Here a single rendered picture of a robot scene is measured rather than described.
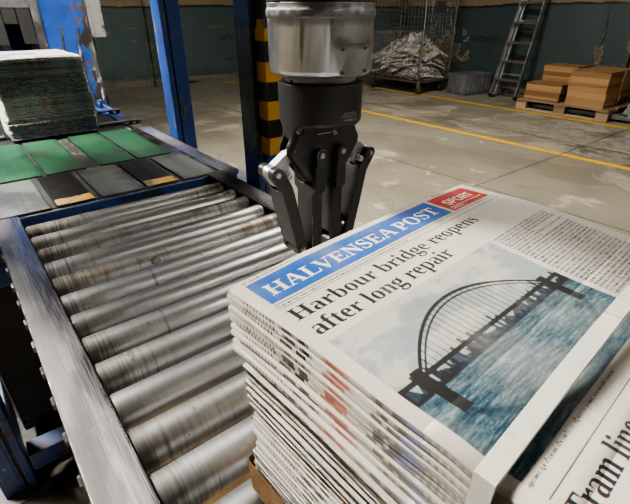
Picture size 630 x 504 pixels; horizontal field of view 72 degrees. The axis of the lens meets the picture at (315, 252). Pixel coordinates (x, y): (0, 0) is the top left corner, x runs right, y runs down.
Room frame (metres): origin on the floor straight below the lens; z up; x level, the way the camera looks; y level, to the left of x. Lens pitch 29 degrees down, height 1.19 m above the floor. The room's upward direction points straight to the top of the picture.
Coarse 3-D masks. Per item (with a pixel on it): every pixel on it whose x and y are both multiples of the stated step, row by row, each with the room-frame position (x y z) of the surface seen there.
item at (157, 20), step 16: (160, 0) 1.75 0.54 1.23; (176, 0) 1.79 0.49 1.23; (160, 16) 1.74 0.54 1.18; (176, 16) 1.78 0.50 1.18; (160, 32) 1.75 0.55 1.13; (176, 32) 1.78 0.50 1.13; (160, 48) 1.77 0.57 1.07; (176, 48) 1.77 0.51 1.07; (160, 64) 1.79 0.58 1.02; (176, 64) 1.77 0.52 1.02; (176, 80) 1.76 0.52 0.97; (176, 96) 1.75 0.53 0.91; (176, 112) 1.75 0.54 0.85; (192, 112) 1.79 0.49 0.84; (176, 128) 1.74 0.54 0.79; (192, 128) 1.78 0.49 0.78; (192, 144) 1.78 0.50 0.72
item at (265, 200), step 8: (208, 176) 1.15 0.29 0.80; (216, 176) 1.14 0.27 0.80; (224, 176) 1.14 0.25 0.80; (232, 176) 1.14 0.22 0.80; (224, 184) 1.08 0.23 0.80; (232, 184) 1.07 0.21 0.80; (240, 184) 1.07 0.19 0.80; (248, 184) 1.07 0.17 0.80; (240, 192) 1.02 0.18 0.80; (248, 192) 1.02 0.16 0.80; (256, 192) 1.02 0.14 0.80; (264, 192) 1.02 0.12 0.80; (256, 200) 0.96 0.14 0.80; (264, 200) 0.96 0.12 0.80; (264, 208) 0.93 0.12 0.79; (272, 208) 0.92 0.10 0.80
